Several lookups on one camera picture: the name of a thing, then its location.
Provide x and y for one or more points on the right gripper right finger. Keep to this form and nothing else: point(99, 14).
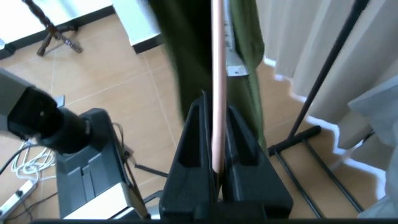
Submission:
point(255, 180)

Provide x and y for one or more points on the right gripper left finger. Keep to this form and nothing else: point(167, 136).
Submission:
point(189, 177)

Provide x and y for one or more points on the pink clothes hanger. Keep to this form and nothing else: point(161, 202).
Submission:
point(219, 93)

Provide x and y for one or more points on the green garment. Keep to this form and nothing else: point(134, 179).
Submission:
point(186, 46)

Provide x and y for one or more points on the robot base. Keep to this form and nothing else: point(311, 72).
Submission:
point(87, 174)

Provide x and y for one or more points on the black clothes rack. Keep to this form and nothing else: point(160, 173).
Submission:
point(329, 59)

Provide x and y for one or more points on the beige curtain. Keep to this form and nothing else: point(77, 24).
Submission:
point(357, 62)

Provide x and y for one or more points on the white power strip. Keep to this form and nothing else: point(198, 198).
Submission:
point(15, 199)

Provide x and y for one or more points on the dark wooden stand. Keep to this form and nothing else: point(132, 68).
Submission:
point(51, 31)

